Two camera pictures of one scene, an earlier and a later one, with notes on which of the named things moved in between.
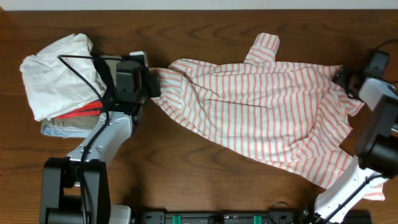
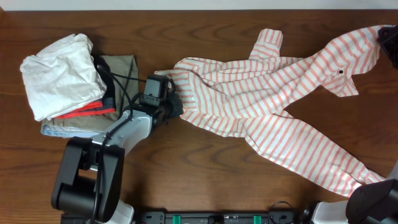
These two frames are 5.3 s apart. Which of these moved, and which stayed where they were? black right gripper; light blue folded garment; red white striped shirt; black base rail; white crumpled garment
Moved: red white striped shirt; black right gripper
Stayed: light blue folded garment; black base rail; white crumpled garment
